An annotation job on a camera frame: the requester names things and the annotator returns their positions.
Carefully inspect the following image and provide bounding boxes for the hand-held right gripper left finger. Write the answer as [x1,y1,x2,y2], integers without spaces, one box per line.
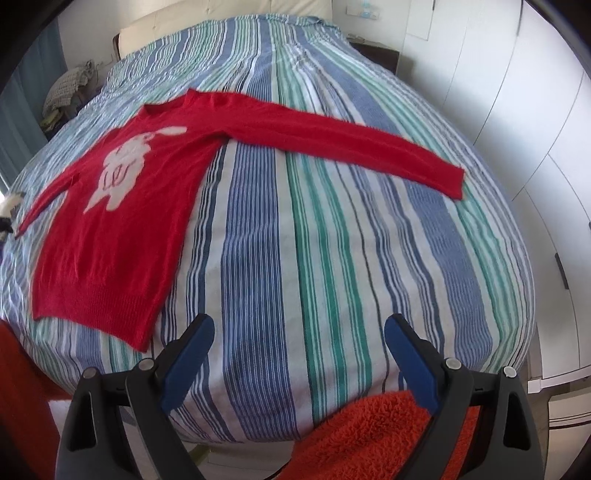
[55,314,215,480]

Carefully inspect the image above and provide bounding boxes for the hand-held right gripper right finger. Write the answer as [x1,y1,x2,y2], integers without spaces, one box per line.
[384,313,548,480]

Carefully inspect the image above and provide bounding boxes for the red sweater with white figure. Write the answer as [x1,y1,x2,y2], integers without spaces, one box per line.
[14,88,467,354]

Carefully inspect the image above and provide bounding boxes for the orange fluffy rug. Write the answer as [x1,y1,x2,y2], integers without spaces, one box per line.
[277,390,478,480]

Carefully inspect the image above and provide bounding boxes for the striped blue green bedspread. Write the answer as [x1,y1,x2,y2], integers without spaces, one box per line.
[0,14,539,444]

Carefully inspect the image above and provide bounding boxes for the red cloth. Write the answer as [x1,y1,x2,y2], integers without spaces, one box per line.
[0,318,70,402]

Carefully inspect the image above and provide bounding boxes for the white black patterned cloth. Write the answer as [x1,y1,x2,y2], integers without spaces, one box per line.
[0,191,26,241]

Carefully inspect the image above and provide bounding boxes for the white wardrobe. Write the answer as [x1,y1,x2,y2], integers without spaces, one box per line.
[402,0,591,393]

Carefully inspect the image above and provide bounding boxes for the grey knitted cloth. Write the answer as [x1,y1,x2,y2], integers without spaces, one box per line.
[44,60,105,116]

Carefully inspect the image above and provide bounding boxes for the dark nightstand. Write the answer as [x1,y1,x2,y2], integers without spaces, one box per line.
[348,37,400,75]

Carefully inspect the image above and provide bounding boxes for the blue curtain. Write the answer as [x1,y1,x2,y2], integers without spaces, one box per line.
[0,18,65,185]

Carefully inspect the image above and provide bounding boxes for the cream padded headboard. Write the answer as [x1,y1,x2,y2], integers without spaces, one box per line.
[113,0,333,61]

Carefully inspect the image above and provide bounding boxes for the dark wardrobe handle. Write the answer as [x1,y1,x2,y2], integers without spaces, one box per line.
[554,253,570,289]

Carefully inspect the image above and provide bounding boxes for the white wall socket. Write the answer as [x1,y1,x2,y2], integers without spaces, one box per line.
[346,0,380,21]

